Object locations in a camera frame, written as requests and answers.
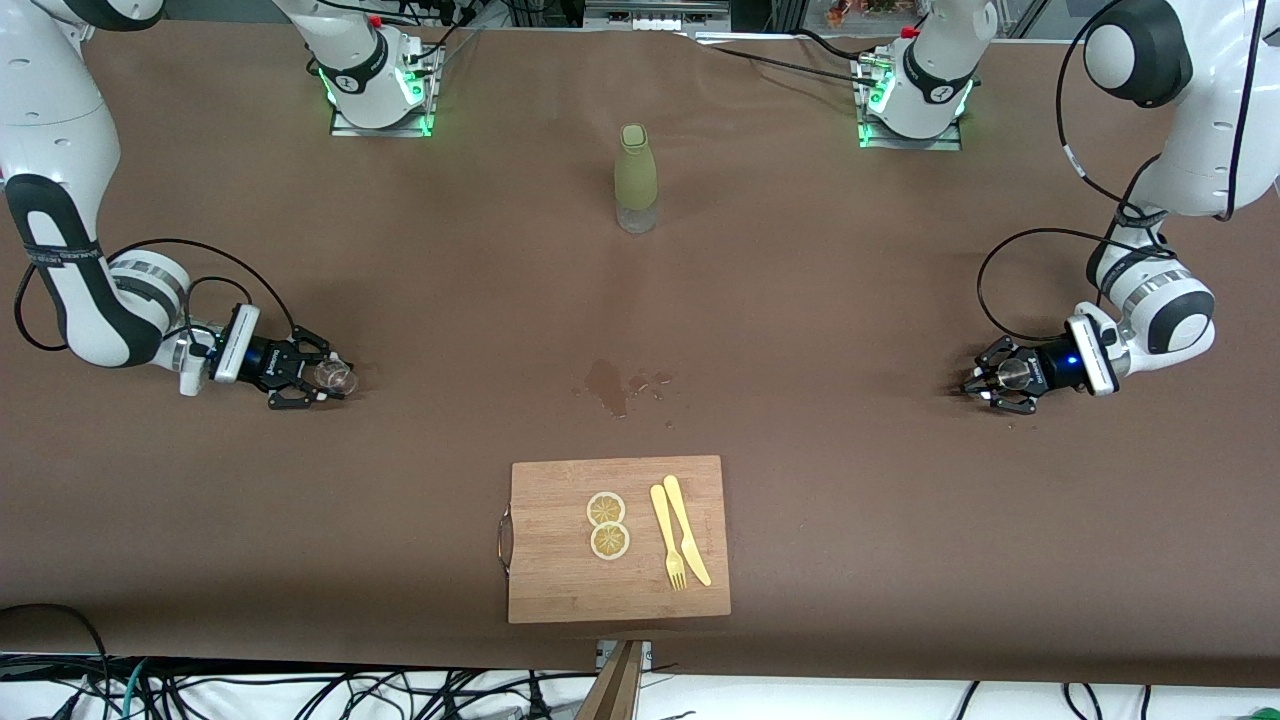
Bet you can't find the grey power strip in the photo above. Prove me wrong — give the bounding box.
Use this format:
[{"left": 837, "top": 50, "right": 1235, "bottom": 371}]
[{"left": 585, "top": 0, "right": 731, "bottom": 33}]

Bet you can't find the wooden cutting board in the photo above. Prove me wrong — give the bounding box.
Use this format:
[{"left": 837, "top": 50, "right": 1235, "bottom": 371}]
[{"left": 507, "top": 455, "right": 732, "bottom": 625}]

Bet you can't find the wooden post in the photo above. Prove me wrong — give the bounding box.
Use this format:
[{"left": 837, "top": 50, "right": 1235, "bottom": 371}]
[{"left": 575, "top": 640, "right": 646, "bottom": 720}]

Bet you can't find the black base cable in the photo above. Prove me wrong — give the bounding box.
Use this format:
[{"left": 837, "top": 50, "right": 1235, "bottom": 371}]
[{"left": 690, "top": 28, "right": 886, "bottom": 91}]

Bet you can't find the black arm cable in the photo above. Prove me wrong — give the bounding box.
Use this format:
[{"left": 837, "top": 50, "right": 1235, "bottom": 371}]
[
  {"left": 978, "top": 0, "right": 1261, "bottom": 343},
  {"left": 12, "top": 238, "right": 298, "bottom": 353}
]

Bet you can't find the yellow plastic knife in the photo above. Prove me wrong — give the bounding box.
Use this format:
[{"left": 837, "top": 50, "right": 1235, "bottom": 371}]
[{"left": 663, "top": 475, "right": 713, "bottom": 587}]

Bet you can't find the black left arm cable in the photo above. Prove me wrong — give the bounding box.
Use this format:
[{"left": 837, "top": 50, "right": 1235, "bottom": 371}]
[{"left": 978, "top": 0, "right": 1261, "bottom": 343}]

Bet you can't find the brown table cover sheet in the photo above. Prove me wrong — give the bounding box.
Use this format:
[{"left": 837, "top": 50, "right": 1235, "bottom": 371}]
[{"left": 0, "top": 18, "right": 1280, "bottom": 691}]

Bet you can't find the green floor cable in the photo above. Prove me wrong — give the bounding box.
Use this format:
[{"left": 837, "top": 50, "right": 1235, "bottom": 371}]
[{"left": 118, "top": 658, "right": 153, "bottom": 720}]

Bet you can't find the green sleeved glass bottle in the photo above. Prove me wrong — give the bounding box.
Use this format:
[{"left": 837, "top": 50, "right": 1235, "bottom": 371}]
[{"left": 613, "top": 123, "right": 660, "bottom": 235}]

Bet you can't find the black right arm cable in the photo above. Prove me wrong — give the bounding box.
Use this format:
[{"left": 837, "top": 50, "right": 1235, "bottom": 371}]
[{"left": 12, "top": 238, "right": 298, "bottom": 353}]

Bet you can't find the yellow plastic fork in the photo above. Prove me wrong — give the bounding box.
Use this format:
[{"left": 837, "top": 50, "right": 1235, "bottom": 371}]
[{"left": 650, "top": 484, "right": 688, "bottom": 592}]

